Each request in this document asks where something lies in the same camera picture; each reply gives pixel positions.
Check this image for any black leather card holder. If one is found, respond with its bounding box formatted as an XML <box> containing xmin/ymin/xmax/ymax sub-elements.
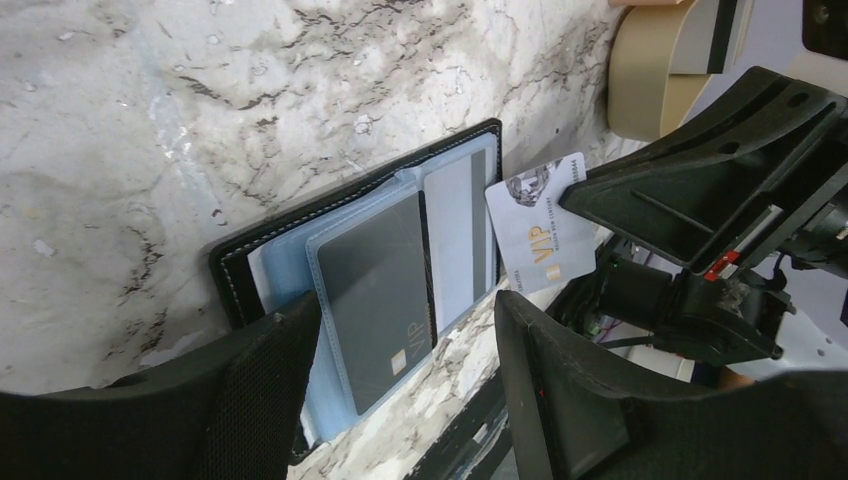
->
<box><xmin>208</xmin><ymin>118</ymin><xmax>502</xmax><ymax>458</ymax></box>

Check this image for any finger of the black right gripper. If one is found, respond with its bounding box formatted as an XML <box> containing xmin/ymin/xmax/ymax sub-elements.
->
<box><xmin>559</xmin><ymin>67</ymin><xmax>847</xmax><ymax>275</ymax></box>

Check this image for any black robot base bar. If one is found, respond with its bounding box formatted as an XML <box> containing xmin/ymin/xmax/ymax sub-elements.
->
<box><xmin>406</xmin><ymin>369</ymin><xmax>512</xmax><ymax>480</ymax></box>

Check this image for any dark grey credit card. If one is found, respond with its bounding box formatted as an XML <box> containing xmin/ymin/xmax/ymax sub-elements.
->
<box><xmin>308</xmin><ymin>191</ymin><xmax>433</xmax><ymax>415</ymax></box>

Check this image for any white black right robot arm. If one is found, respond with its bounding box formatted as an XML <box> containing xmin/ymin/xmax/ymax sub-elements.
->
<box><xmin>559</xmin><ymin>67</ymin><xmax>847</xmax><ymax>379</ymax></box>

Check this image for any beige card tray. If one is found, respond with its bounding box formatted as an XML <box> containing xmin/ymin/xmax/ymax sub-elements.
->
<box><xmin>607</xmin><ymin>0</ymin><xmax>753</xmax><ymax>142</ymax></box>

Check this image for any grey VIP credit card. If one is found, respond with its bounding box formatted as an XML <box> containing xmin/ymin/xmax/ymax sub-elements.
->
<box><xmin>423</xmin><ymin>149</ymin><xmax>494</xmax><ymax>333</ymax></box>

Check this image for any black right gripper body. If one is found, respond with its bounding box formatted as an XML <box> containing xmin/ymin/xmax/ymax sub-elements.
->
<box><xmin>555</xmin><ymin>198</ymin><xmax>847</xmax><ymax>368</ymax></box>

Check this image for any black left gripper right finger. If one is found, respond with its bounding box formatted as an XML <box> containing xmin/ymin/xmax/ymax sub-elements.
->
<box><xmin>494</xmin><ymin>290</ymin><xmax>847</xmax><ymax>479</ymax></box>

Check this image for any silver VIP credit card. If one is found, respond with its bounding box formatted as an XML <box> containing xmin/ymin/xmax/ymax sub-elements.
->
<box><xmin>485</xmin><ymin>152</ymin><xmax>596</xmax><ymax>295</ymax></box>

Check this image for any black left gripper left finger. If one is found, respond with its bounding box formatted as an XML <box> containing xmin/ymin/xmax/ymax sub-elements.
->
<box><xmin>1</xmin><ymin>292</ymin><xmax>321</xmax><ymax>479</ymax></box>

